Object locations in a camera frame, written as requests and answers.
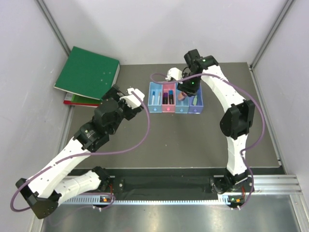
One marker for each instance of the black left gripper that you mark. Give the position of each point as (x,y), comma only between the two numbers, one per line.
(114,93)

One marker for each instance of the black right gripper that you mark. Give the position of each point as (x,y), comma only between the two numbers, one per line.
(182,87)

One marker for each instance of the colourful tube pink cap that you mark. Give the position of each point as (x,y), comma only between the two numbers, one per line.
(181,96)

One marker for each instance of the black highlighter blue cap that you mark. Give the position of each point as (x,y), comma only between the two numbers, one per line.
(171,97)

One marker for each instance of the pink drawer box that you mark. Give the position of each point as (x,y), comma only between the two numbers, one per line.
(167,108)

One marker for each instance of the purple drawer box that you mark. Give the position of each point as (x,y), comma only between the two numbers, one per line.
(199,106)

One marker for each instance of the light blue drawer box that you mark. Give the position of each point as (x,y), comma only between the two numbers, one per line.
(181,106)
(157,88)

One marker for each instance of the black marker purple cap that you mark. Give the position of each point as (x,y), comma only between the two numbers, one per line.
(165,98)

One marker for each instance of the white marker blue cap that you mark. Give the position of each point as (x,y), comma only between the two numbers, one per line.
(153,97)

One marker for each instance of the red and green folder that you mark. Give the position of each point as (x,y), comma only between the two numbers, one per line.
(76,100)

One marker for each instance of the green ring binder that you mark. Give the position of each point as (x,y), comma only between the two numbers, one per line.
(88,74)

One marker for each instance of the white pencil orange tip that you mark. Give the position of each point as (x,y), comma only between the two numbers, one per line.
(159,98)

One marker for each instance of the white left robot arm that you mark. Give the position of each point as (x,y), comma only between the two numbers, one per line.
(47,190)

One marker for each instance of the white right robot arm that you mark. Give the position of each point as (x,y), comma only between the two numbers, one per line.
(238,112)

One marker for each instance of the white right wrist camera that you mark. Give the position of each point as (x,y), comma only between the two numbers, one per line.
(174,74)

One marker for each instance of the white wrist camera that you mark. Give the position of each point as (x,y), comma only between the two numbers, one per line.
(174,74)
(134,98)

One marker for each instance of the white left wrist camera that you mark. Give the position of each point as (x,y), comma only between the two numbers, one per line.
(134,98)

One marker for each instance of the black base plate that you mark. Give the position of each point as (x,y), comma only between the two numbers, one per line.
(162,184)

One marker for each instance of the aluminium frame post right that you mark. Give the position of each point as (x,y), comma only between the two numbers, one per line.
(270,35)

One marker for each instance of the aluminium frame post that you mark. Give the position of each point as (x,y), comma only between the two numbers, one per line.
(270,35)
(53,25)

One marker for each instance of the aluminium front rail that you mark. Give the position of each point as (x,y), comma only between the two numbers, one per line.
(261,184)

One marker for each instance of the aluminium frame post left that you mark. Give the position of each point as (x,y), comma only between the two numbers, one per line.
(53,25)

